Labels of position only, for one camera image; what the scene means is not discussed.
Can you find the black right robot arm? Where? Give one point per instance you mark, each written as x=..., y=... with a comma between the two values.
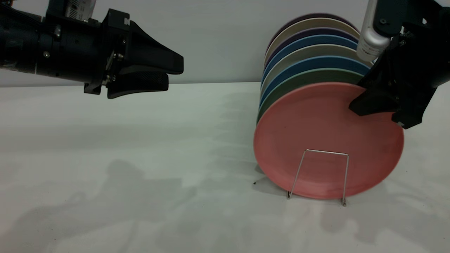
x=411, y=14

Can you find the pink round plate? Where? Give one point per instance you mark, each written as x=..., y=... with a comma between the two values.
x=327, y=140

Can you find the teal green round plate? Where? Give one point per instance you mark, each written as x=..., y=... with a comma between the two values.
x=299, y=80

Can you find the blue round plate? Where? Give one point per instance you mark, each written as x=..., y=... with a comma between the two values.
x=309, y=62
x=309, y=39

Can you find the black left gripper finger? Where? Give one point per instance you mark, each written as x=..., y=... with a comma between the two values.
x=140, y=83
x=151, y=56

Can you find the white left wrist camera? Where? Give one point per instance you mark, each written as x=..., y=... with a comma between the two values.
x=79, y=8

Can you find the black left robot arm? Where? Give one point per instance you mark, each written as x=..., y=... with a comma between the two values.
x=17, y=40

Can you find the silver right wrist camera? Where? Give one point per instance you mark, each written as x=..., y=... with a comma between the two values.
x=372, y=38

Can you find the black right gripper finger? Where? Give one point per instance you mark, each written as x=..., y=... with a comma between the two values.
x=376, y=102
x=374, y=73

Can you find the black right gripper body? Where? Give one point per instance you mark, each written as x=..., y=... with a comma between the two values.
x=418, y=66

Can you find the beige round plate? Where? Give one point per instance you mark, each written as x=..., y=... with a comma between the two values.
x=309, y=23
x=306, y=50

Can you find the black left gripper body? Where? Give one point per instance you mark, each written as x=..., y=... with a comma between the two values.
x=74, y=52

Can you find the dark navy round plate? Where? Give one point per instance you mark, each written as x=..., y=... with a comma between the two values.
x=309, y=31

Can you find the dark purple round plate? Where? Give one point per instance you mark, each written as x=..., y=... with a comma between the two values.
x=309, y=15

